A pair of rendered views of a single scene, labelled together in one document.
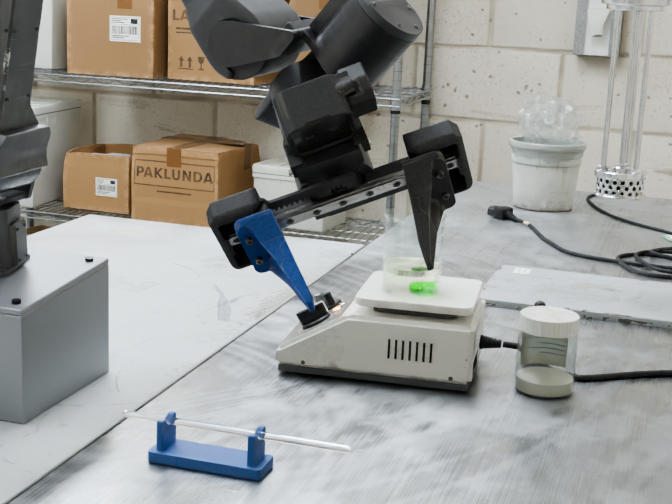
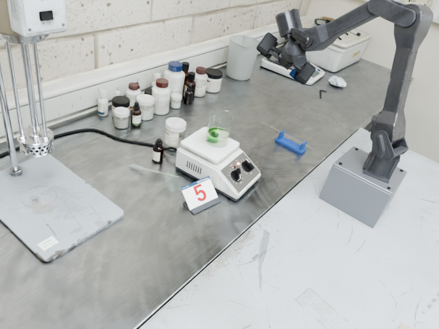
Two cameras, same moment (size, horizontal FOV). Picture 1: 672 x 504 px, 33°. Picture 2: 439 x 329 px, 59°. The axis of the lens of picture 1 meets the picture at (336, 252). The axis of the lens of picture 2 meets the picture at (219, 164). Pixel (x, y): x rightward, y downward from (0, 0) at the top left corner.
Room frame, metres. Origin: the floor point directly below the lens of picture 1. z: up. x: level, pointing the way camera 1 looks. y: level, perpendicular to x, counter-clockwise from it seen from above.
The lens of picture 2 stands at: (1.97, 0.15, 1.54)
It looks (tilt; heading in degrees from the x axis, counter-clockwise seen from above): 36 degrees down; 194
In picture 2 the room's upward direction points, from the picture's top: 12 degrees clockwise
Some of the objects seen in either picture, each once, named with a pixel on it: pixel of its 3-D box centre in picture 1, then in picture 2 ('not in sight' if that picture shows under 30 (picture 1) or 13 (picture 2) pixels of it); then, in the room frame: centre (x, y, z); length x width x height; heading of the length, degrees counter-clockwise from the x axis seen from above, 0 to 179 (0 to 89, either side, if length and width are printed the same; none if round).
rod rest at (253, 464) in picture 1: (210, 443); (291, 141); (0.88, 0.10, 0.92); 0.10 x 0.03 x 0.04; 73
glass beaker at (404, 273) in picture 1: (412, 254); (219, 128); (1.13, -0.08, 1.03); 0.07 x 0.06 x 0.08; 160
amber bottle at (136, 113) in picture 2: not in sight; (136, 113); (1.06, -0.36, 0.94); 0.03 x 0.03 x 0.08
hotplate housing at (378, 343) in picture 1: (393, 329); (215, 161); (1.15, -0.06, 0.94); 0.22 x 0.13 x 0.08; 78
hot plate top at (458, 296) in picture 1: (420, 292); (210, 143); (1.15, -0.09, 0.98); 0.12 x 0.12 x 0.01; 78
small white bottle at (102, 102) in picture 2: not in sight; (102, 102); (1.07, -0.47, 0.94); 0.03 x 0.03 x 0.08
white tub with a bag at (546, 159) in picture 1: (547, 150); not in sight; (2.12, -0.38, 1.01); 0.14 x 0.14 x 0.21
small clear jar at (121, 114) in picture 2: not in sight; (121, 117); (1.09, -0.39, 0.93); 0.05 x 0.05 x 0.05
